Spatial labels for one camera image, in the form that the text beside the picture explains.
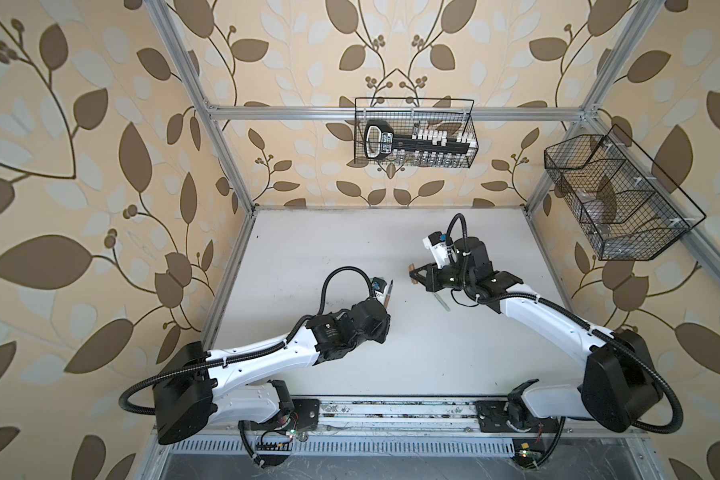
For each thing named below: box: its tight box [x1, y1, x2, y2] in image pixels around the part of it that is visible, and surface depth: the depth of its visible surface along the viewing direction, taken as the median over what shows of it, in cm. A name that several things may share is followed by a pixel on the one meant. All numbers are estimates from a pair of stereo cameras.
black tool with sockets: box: [364, 120, 478, 167], surface depth 86 cm
